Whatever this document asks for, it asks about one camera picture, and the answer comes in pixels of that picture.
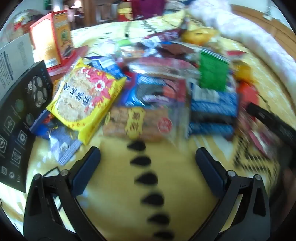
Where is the pile of assorted snacks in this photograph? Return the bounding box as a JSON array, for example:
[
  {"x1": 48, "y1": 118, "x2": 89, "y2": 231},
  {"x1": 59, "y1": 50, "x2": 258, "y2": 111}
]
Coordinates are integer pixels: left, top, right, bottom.
[{"x1": 88, "y1": 25, "x2": 275, "y2": 160}]

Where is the white pink quilt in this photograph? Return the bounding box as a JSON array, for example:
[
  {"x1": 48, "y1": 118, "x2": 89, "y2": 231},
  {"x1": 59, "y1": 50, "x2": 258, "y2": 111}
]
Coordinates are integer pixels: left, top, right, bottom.
[{"x1": 192, "y1": 0, "x2": 296, "y2": 93}]

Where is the blue pink cookie packet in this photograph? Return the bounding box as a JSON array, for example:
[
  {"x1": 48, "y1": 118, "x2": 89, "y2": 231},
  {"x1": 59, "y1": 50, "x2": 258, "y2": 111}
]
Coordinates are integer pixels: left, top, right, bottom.
[{"x1": 125, "y1": 74, "x2": 188, "y2": 107}]

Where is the orange jelly snack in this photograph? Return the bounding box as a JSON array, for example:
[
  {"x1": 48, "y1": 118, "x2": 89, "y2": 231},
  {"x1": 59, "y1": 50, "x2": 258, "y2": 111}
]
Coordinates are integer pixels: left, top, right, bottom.
[{"x1": 233, "y1": 64, "x2": 252, "y2": 80}]

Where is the black box with icons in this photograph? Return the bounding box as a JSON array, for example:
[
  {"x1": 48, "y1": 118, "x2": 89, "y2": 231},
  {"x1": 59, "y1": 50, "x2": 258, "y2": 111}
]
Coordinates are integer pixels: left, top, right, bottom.
[{"x1": 0, "y1": 60, "x2": 54, "y2": 193}]

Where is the green snack packet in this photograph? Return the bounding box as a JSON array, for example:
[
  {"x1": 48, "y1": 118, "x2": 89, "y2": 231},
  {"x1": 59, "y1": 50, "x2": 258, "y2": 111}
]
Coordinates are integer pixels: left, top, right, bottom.
[{"x1": 198, "y1": 49, "x2": 230, "y2": 91}]

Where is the clear packet of brown cakes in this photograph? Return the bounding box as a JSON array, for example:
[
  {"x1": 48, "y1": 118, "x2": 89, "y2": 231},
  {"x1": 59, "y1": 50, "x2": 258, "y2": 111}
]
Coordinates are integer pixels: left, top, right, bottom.
[{"x1": 102, "y1": 107, "x2": 177, "y2": 142}]

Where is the orange carton box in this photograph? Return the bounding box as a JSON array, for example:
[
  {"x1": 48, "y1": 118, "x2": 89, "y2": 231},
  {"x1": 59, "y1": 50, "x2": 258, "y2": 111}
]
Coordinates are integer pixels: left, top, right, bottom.
[{"x1": 30, "y1": 11, "x2": 75, "y2": 68}]

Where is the yellow pastry snack packet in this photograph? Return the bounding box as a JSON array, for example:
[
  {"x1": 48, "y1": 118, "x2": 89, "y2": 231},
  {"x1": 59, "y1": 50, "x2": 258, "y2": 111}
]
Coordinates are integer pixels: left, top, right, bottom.
[{"x1": 46, "y1": 57, "x2": 127, "y2": 146}]

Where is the red yellow gift box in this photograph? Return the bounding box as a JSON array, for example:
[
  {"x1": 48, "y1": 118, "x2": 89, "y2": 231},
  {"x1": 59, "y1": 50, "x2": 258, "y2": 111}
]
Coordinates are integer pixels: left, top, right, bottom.
[{"x1": 117, "y1": 7, "x2": 135, "y2": 22}]

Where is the maroon garment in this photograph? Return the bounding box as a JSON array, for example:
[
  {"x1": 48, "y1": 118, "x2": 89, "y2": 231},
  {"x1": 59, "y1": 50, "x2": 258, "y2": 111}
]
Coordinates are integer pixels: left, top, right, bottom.
[{"x1": 131, "y1": 0, "x2": 166, "y2": 19}]

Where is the wooden bed headboard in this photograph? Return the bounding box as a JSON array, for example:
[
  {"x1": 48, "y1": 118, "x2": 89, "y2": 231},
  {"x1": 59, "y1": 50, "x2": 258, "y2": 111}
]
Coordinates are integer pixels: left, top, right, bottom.
[{"x1": 231, "y1": 3, "x2": 296, "y2": 70}]

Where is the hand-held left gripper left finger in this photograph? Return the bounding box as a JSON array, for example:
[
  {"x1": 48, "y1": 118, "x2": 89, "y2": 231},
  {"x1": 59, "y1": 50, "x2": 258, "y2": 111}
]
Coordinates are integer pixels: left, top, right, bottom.
[{"x1": 23, "y1": 146, "x2": 104, "y2": 241}]

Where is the white box with text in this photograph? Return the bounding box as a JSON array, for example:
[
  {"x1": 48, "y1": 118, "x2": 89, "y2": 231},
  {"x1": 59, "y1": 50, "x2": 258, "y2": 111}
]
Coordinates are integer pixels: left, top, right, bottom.
[{"x1": 0, "y1": 33, "x2": 36, "y2": 102}]

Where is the yellow bun in clear wrap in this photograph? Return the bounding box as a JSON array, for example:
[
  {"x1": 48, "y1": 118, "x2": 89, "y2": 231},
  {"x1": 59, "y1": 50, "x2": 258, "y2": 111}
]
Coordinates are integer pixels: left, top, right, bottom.
[{"x1": 181, "y1": 27, "x2": 221, "y2": 45}]

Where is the dark blue snack packet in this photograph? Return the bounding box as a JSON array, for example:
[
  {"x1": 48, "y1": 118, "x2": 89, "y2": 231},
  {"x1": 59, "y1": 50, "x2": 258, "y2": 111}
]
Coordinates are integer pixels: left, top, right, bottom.
[{"x1": 49, "y1": 124, "x2": 83, "y2": 165}]

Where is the red flat box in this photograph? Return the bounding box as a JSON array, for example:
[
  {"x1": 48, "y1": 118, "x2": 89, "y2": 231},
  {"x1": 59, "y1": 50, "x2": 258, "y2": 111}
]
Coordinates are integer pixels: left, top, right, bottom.
[{"x1": 45, "y1": 45, "x2": 89, "y2": 77}]

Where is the long red clear packet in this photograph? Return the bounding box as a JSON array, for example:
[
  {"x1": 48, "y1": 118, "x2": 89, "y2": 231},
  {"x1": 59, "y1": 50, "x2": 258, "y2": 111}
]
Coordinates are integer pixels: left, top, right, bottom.
[{"x1": 128, "y1": 58, "x2": 200, "y2": 77}]

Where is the dark red snack packet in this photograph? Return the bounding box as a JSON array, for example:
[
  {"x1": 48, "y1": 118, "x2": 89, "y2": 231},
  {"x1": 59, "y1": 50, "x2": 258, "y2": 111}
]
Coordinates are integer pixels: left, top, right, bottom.
[{"x1": 157, "y1": 42, "x2": 199, "y2": 57}]

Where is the small blue white packet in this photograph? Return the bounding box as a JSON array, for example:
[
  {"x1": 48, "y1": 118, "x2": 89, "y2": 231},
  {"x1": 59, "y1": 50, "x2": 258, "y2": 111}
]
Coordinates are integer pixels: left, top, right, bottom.
[{"x1": 89, "y1": 56, "x2": 127, "y2": 80}]

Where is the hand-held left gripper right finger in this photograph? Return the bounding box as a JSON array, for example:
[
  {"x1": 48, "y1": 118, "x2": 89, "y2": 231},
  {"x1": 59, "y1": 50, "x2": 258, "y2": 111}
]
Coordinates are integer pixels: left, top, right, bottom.
[{"x1": 192, "y1": 148, "x2": 271, "y2": 241}]

